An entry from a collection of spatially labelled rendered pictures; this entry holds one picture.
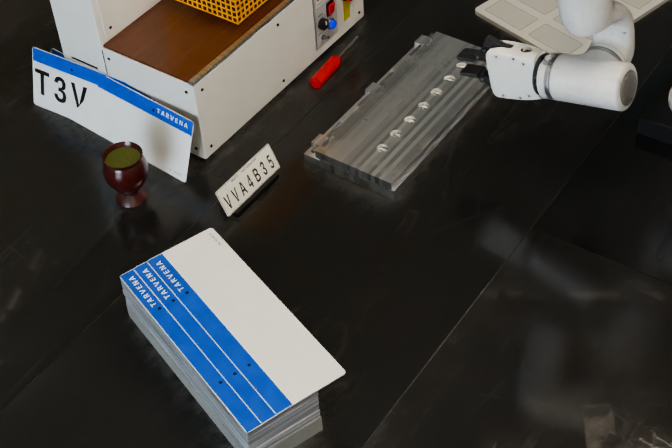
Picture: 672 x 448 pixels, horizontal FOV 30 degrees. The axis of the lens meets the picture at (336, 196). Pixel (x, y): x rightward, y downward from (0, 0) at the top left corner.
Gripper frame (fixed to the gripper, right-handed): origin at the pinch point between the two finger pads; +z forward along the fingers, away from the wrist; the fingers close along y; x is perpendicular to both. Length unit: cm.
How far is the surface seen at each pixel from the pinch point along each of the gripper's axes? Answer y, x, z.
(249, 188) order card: 10.1, -35.6, 29.5
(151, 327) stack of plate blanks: 9, -73, 20
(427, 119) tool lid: 12.7, -3.1, 10.7
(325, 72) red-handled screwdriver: 8.2, 0.1, 37.1
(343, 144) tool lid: 10.5, -17.7, 20.3
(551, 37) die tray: 17.1, 36.1, 5.3
